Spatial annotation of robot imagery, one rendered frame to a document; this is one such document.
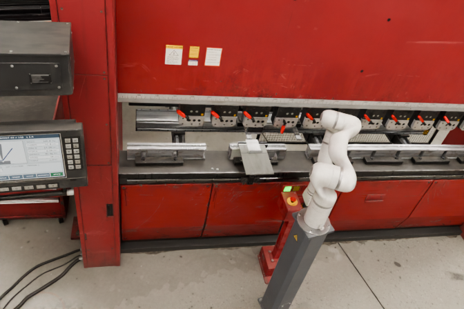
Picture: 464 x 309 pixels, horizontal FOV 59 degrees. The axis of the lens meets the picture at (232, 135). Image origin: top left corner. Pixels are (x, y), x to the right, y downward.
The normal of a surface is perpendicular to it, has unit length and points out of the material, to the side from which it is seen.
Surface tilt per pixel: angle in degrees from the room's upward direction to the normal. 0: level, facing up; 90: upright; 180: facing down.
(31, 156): 90
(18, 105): 0
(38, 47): 0
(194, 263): 0
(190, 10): 90
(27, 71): 90
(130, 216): 90
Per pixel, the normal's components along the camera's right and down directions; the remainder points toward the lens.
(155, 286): 0.16, -0.75
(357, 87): 0.17, 0.66
